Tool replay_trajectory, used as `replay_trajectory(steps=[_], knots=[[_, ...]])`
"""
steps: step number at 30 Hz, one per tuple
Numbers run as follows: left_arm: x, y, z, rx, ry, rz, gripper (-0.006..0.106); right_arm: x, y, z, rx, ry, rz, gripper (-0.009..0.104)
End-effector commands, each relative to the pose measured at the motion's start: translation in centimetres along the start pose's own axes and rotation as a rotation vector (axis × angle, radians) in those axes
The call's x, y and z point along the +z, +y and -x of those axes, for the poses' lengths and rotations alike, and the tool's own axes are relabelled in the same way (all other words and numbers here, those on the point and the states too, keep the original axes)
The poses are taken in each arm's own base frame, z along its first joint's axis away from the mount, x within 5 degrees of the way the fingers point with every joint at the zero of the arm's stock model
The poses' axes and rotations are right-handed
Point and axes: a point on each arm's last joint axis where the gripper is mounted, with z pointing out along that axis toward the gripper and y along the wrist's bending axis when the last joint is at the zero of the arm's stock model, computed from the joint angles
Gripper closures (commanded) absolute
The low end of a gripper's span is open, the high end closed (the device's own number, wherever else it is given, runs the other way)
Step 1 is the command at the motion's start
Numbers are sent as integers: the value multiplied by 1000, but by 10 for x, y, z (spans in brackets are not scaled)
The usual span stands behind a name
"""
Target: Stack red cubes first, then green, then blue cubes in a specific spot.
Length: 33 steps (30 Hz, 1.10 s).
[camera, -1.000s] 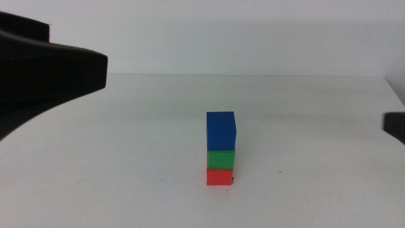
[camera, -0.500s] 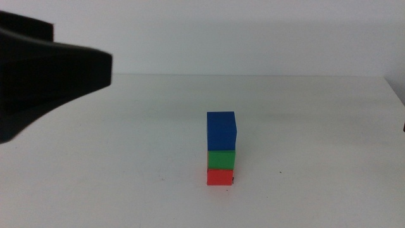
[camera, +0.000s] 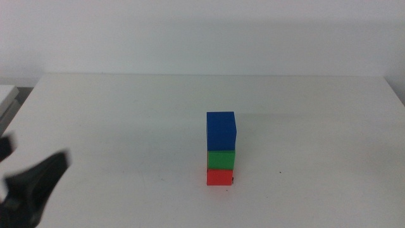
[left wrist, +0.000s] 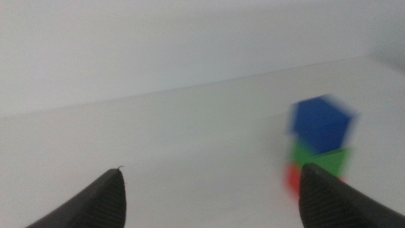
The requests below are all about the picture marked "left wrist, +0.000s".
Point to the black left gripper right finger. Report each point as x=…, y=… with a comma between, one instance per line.
x=329, y=202

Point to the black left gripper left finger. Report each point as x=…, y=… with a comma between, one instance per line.
x=101, y=202

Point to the green cube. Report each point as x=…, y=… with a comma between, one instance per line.
x=332, y=161

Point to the red cube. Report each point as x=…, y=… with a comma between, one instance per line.
x=293, y=180

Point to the blue cube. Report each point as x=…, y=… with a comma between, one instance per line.
x=321, y=125

